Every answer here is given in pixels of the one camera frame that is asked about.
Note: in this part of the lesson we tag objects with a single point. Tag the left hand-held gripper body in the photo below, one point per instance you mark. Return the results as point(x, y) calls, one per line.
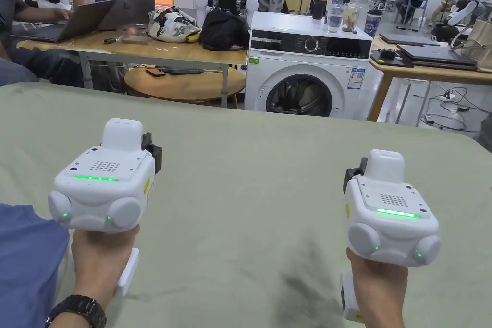
point(100, 189)

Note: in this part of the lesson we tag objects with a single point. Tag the bed with pale green sheet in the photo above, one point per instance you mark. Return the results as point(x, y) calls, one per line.
point(250, 170)

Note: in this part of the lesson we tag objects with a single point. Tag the white washing machine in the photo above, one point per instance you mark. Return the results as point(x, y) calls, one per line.
point(307, 74)

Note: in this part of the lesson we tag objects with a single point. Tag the person's right hand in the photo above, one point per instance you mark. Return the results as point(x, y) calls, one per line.
point(380, 293)

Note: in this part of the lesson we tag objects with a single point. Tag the person's left hand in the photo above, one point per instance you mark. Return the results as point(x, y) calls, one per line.
point(96, 262)

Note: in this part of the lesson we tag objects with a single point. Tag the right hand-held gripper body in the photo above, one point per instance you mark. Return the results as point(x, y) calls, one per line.
point(388, 228)

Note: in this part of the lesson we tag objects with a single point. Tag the blue garment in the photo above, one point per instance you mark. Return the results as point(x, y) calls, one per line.
point(27, 266)

